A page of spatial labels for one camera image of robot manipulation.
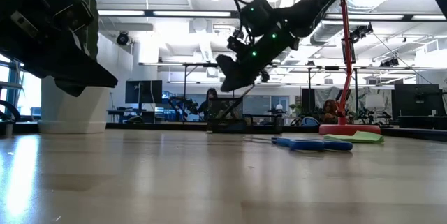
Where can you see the white hexagonal plant pot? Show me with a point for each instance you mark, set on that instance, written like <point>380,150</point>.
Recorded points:
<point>73,112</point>

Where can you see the large black screen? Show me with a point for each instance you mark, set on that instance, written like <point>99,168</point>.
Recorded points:
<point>419,105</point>

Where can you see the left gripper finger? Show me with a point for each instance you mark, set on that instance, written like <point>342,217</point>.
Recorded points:
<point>70,89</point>
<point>77,68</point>

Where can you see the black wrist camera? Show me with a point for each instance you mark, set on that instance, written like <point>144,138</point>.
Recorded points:
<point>235,43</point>
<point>70,7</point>

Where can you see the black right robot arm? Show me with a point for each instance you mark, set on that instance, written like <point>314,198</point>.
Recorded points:
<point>314,4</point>

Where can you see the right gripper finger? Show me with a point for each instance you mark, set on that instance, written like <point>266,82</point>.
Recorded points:
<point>237,77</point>

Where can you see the green cactus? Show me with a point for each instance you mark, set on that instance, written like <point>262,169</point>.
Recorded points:
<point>92,39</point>

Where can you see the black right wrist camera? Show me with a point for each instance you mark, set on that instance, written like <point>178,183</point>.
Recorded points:
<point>235,43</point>

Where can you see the black mesh desk organizer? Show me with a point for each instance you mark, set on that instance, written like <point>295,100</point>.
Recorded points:
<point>244,126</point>

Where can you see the green sticky note pad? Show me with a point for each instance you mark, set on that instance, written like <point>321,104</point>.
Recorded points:
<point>354,137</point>

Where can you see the black ceiling speaker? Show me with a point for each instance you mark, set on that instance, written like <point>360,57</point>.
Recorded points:
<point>122,38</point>

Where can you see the person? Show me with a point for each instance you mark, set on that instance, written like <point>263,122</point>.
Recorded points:
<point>210,95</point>
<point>330,107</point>

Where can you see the black computer monitor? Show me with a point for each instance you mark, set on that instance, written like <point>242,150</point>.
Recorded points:
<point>143,91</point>

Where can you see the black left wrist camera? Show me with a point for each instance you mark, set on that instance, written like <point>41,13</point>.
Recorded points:
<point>70,7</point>

